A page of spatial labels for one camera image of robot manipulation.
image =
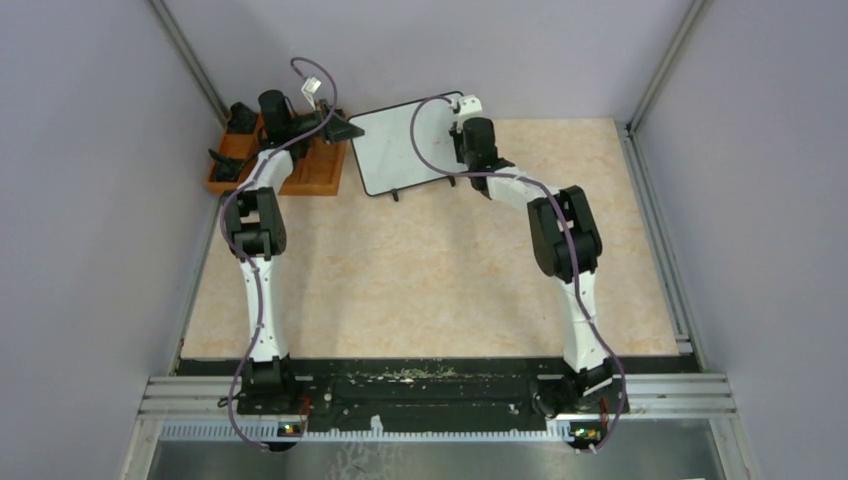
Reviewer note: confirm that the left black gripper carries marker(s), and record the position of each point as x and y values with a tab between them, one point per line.
341	130

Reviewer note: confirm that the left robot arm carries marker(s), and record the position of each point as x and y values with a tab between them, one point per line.
253	228

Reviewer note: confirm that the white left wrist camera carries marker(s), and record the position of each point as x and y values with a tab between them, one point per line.
309	89

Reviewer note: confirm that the left aluminium corner post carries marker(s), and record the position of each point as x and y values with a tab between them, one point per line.
175	34

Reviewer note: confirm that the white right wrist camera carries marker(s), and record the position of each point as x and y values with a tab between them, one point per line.
466	107

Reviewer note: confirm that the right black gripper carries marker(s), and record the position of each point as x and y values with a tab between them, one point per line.
457	135

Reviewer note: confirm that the white slotted cable duct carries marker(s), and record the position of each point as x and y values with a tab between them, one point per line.
272	431

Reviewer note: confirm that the right aluminium corner post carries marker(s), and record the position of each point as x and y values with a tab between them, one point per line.
694	14

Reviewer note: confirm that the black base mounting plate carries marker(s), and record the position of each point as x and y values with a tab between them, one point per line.
450	419

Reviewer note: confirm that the aluminium front rail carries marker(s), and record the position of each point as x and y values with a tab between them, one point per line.
661	396

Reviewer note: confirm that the right aluminium side rail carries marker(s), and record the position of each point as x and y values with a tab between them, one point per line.
665	263

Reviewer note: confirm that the black part tray front-left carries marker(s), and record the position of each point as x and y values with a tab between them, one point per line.
226	169

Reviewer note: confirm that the orange wooden compartment tray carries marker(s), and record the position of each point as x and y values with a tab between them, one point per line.
318	173

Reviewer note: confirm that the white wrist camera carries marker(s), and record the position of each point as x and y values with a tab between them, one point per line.
309	89
466	107

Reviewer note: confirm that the small black-framed whiteboard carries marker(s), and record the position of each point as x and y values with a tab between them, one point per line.
405	145

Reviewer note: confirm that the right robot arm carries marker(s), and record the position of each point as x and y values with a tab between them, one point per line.
566	247

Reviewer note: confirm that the aluminium corner post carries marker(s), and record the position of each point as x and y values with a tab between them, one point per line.
694	14
175	34

